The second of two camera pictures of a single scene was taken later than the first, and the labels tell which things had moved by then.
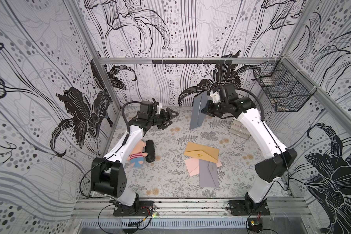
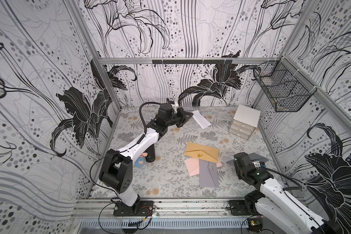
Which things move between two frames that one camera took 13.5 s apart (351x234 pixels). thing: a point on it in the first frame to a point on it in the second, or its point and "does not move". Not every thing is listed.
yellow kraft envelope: (202, 152) does not move
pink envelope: (192, 165) does not move
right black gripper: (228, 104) to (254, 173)
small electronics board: (255, 225) does not move
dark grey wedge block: (197, 117) to (254, 157)
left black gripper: (165, 116) to (181, 111)
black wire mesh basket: (287, 91) does not move
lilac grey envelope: (208, 177) does not move
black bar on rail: (192, 61) does not move
